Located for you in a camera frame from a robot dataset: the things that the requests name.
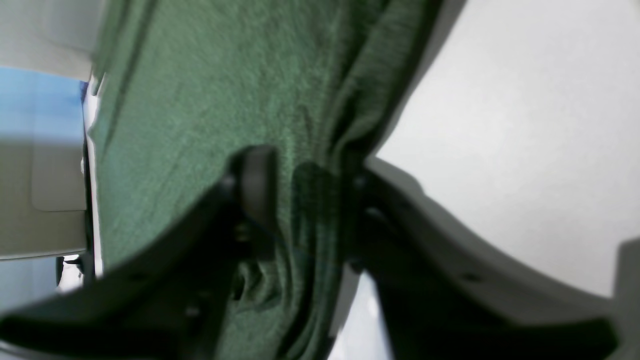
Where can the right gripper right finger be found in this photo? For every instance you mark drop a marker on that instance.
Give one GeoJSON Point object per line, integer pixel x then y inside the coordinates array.
{"type": "Point", "coordinates": [447, 294]}

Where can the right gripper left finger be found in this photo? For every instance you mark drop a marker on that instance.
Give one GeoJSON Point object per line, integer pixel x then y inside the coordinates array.
{"type": "Point", "coordinates": [168, 302]}

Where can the green long-sleeve T-shirt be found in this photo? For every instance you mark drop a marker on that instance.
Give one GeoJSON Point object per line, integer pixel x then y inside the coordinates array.
{"type": "Point", "coordinates": [187, 83]}

